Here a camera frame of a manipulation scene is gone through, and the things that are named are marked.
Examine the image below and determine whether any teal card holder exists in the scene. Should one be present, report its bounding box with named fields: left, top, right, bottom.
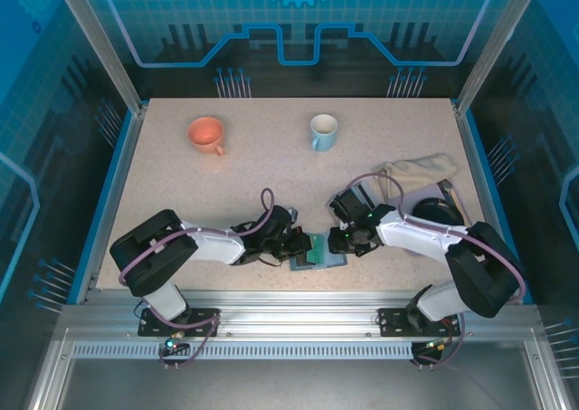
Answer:
left=289, top=231, right=349, bottom=273

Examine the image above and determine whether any green card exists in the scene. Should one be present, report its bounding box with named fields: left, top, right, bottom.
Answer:
left=306, top=232, right=328, bottom=266

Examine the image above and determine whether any beige cloth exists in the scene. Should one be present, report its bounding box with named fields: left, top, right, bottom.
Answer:
left=373, top=153, right=460, bottom=201

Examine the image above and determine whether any black bowl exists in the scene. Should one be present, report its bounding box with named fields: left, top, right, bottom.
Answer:
left=410, top=195, right=467, bottom=228

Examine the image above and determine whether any light blue mug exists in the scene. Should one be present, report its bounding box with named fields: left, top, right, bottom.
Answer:
left=309, top=113, right=339, bottom=152

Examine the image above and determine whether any orange cup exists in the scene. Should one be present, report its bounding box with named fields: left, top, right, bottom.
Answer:
left=187, top=116, right=226, bottom=157

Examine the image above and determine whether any metal bottom panel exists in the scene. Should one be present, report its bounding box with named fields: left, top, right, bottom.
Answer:
left=26, top=328, right=562, bottom=410

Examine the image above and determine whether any right small LED board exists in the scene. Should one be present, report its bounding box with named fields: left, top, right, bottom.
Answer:
left=422, top=337, right=453, bottom=355

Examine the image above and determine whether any small led board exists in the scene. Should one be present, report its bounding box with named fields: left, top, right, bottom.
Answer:
left=422, top=337, right=453, bottom=355
left=165, top=335, right=189, bottom=357

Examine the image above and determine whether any left small LED board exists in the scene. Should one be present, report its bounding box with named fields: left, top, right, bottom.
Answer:
left=165, top=335, right=189, bottom=357

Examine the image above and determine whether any aluminium front rail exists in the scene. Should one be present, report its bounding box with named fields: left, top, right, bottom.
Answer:
left=61, top=289, right=539, bottom=341

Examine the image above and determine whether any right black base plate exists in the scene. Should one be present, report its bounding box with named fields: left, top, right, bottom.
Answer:
left=377, top=308, right=461, bottom=338

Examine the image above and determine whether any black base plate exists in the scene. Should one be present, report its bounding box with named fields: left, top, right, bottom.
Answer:
left=377, top=308, right=461, bottom=338
left=138, top=308, right=222, bottom=338

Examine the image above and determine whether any slotted cable duct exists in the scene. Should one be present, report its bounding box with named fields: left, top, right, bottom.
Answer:
left=71, top=341, right=415, bottom=360

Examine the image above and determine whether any wooden handled utensil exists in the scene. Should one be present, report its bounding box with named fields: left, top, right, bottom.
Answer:
left=439, top=179, right=475, bottom=226

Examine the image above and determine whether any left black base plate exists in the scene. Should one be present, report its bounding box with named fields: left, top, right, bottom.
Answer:
left=138, top=308, right=222, bottom=338

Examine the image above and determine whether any right aluminium side rail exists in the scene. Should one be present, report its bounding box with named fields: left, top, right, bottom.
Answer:
left=451, top=100, right=535, bottom=305

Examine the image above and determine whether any aluminium side rail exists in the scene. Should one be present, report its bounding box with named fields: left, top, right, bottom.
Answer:
left=67, top=104, right=148, bottom=305
left=451, top=100, right=535, bottom=305

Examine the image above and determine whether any left aluminium side rail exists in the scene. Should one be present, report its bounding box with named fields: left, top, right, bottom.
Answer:
left=67, top=104, right=148, bottom=305

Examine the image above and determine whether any right aluminium frame post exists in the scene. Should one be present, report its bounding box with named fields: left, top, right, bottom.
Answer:
left=454, top=0, right=530, bottom=115

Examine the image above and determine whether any aluminium frame post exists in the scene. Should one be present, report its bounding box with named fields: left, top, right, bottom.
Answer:
left=454, top=0, right=530, bottom=115
left=50, top=0, right=147, bottom=115

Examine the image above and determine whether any left aluminium frame post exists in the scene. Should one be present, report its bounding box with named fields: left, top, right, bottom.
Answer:
left=50, top=0, right=147, bottom=115

